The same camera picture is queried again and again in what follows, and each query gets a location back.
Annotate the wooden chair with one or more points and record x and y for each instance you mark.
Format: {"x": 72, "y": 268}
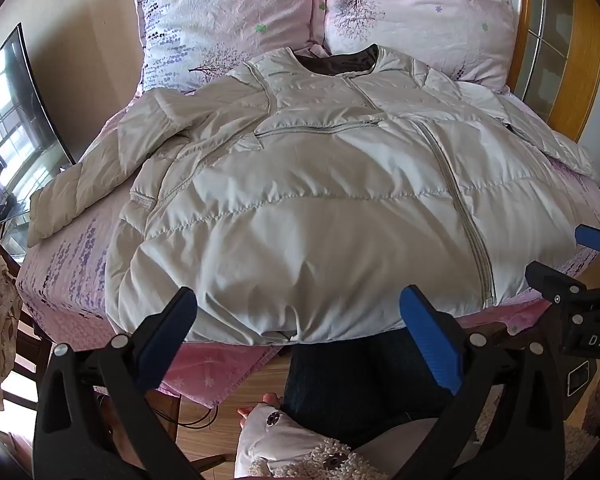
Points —
{"x": 27, "y": 340}

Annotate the pink floral bed sheet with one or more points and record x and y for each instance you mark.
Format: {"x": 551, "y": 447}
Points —
{"x": 65, "y": 270}

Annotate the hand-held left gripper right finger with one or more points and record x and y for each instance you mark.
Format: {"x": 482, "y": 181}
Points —
{"x": 430, "y": 330}

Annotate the person's right forearm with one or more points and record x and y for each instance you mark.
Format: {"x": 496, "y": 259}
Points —
{"x": 595, "y": 450}

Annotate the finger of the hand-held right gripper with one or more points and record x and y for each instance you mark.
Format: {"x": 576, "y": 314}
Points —
{"x": 597, "y": 240}
{"x": 555, "y": 280}

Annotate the wooden glass panel door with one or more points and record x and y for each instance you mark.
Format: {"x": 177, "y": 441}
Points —
{"x": 580, "y": 85}

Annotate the beige padded jacket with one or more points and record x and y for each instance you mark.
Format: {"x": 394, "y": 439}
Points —
{"x": 305, "y": 210}

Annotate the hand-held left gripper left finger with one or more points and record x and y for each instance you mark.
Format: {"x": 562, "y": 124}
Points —
{"x": 172, "y": 320}

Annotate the person's white fleece coat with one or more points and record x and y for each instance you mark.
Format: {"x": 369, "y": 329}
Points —
{"x": 280, "y": 445}

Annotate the pink floral pillow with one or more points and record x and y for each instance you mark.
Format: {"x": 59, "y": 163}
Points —
{"x": 220, "y": 20}
{"x": 420, "y": 20}

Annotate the person's dark trouser legs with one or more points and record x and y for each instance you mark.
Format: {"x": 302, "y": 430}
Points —
{"x": 360, "y": 385}

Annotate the flat screen television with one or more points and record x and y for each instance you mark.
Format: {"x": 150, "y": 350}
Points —
{"x": 15, "y": 110}

